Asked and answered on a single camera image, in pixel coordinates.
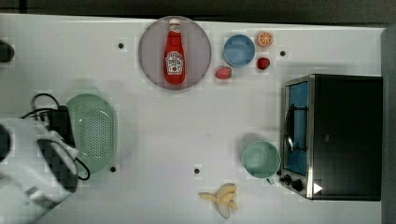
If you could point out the black toaster oven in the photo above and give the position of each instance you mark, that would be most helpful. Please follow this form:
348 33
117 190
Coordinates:
331 137

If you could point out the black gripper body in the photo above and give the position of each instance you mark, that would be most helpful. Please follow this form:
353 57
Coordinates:
60 122

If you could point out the orange slice toy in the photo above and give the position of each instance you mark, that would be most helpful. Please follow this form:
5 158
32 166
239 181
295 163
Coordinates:
264 39

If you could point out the green strainer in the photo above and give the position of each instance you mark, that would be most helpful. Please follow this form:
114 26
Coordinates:
94 124

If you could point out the red toy strawberry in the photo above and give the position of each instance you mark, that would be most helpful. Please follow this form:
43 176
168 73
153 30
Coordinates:
223 73

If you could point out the peeled toy banana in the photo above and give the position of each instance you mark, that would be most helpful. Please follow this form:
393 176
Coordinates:
223 199

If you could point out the dark red toy fruit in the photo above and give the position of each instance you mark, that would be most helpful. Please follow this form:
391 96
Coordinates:
263 63

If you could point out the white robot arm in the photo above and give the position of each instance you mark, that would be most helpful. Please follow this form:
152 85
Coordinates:
38 170

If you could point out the red ketchup bottle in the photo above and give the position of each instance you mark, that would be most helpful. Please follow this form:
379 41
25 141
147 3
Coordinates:
174 57

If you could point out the grey round plate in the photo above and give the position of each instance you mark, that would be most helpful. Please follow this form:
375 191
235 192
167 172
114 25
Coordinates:
197 50

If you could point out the blue bowl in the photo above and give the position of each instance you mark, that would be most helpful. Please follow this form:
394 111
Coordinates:
238 50

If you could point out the green mug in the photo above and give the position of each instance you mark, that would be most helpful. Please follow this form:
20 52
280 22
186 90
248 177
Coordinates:
261 160

